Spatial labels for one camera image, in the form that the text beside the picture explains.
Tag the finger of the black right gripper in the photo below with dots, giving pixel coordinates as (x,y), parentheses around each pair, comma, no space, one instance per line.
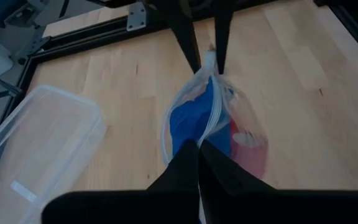
(224,31)
(182,31)

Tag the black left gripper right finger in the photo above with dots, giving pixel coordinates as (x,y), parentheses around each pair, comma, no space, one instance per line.
(259,208)

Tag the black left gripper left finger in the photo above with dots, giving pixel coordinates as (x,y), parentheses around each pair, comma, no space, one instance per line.
(135,208)

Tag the red bandage roll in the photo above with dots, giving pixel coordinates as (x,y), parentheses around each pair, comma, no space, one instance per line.
(253,158)

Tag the clear zip bag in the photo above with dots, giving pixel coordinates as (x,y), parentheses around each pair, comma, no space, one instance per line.
(250,121)

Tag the clear plastic container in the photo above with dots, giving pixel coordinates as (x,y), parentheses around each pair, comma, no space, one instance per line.
(42,146)

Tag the grey metal bracket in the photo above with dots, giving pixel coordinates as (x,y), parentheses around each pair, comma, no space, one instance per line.
(136,17)

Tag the black aluminium table frame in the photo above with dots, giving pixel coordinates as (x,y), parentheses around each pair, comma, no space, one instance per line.
(89,39)

